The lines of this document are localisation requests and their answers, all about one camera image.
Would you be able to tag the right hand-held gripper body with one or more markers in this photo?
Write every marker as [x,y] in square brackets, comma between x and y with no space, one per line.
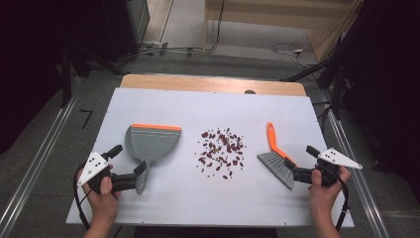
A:
[330,165]

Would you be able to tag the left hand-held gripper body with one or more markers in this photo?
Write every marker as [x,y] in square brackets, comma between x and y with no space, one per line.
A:
[93,167]

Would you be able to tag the grey dustpan with orange lip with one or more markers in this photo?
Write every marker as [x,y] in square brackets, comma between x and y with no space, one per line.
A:
[152,142]

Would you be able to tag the pile of red beans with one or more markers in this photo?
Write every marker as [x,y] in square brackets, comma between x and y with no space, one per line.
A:
[225,140]

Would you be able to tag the person's right hand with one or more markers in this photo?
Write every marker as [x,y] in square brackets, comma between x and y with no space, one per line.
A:
[322,198]

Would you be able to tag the person's left hand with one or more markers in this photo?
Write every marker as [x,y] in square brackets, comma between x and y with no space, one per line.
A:
[104,205]

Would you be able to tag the black metal stand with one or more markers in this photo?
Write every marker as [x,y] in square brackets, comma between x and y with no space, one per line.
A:
[66,82]
[337,92]

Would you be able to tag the white table board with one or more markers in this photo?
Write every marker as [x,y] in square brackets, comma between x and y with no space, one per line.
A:
[198,201]

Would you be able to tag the dark table grommet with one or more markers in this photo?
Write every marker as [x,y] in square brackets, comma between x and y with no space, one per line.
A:
[250,92]

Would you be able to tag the wooden table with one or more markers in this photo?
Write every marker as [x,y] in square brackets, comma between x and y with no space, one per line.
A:
[198,84]

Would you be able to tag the dark curtain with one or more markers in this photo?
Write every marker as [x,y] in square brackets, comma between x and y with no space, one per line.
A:
[389,82]
[29,66]

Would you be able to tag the grey power strip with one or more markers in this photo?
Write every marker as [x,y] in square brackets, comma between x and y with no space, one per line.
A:
[155,44]

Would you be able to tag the dark cabinet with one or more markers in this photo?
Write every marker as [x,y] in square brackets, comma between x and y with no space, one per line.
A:
[127,26]

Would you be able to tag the light wooden furniture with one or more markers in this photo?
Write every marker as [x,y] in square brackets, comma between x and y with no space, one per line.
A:
[264,16]

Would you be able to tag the metal floor rail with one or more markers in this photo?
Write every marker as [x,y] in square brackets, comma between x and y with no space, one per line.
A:
[39,155]
[360,185]

